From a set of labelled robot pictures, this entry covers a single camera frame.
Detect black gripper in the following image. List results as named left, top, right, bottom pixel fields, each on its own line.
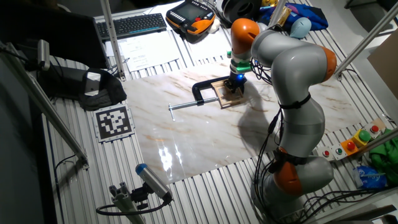
left=224, top=72, right=249, bottom=94

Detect miniature wooden sliding window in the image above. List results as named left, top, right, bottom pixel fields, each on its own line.
left=211, top=79, right=245, bottom=110

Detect green flange adapter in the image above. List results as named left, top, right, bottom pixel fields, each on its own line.
left=230, top=58, right=252, bottom=74

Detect black metal C-clamp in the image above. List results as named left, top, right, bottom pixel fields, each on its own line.
left=167, top=77, right=246, bottom=121

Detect blank white paper sheet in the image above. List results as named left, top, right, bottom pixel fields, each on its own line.
left=183, top=29, right=233, bottom=62

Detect small white round object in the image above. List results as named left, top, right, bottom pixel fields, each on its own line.
left=207, top=18, right=221, bottom=34

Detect white marble pattern board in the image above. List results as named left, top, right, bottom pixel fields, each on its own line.
left=122, top=58, right=363, bottom=185

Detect black filament spool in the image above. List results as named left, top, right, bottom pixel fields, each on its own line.
left=221, top=0, right=262, bottom=24

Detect orange black teach pendant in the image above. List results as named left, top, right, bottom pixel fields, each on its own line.
left=165, top=0, right=217, bottom=44

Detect golden brown small box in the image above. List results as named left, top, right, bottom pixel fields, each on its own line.
left=275, top=6, right=292, bottom=28

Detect printed paper sheet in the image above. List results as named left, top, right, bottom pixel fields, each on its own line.
left=119, top=30, right=181, bottom=73

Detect light blue egg-shaped object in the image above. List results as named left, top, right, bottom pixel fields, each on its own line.
left=289, top=17, right=312, bottom=39

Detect blue cloth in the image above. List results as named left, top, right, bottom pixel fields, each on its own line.
left=257, top=2, right=329, bottom=32

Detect black computer keyboard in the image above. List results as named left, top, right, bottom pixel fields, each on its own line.
left=95, top=12, right=168, bottom=42

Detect black white fiducial marker board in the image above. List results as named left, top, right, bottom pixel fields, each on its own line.
left=93, top=104, right=136, bottom=143

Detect black fabric bag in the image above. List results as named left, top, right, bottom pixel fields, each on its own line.
left=37, top=67, right=127, bottom=112

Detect small white box green button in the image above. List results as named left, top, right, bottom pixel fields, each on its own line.
left=331, top=144, right=346, bottom=160

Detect orange box with red button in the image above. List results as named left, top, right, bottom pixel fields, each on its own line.
left=343, top=139, right=360, bottom=156

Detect small grey white device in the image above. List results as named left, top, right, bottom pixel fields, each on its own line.
left=84, top=72, right=102, bottom=96

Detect yellow box with green button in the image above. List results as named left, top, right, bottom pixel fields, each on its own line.
left=353, top=129, right=373, bottom=148

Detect grey box with red button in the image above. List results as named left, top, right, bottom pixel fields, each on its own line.
left=363, top=121, right=386, bottom=139

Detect brown cardboard box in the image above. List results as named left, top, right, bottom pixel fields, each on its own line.
left=366, top=29, right=398, bottom=100

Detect short aluminium profile stub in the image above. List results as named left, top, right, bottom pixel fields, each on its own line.
left=108, top=182, right=147, bottom=224

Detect short slanted aluminium beam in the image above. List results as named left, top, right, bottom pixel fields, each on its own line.
left=354, top=127, right=398, bottom=158

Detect blue plastic bag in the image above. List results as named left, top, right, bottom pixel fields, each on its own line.
left=353, top=164, right=388, bottom=190

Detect green cloth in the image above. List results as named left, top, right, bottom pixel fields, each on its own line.
left=368, top=128, right=398, bottom=187

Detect black laptop screen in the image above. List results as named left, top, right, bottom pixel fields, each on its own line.
left=0, top=6, right=109, bottom=70

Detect long slanted aluminium beam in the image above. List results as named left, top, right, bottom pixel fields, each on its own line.
left=0, top=42, right=90, bottom=170

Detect silver webcam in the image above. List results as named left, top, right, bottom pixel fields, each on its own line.
left=37, top=39, right=51, bottom=72

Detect thin aluminium post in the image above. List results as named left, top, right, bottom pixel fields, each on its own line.
left=267, top=0, right=287, bottom=30

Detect silver camera with blue cap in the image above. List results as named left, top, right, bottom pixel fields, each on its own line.
left=135, top=163, right=174, bottom=202

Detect upright aluminium post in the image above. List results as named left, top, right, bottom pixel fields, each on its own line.
left=99, top=0, right=127, bottom=82

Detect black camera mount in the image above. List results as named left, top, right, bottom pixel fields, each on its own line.
left=130, top=183, right=150, bottom=211

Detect aluminium beam with foot bracket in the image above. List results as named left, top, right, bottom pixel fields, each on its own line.
left=335, top=1, right=398, bottom=81

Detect black camera cable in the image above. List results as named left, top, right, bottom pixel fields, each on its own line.
left=95, top=198, right=172, bottom=216

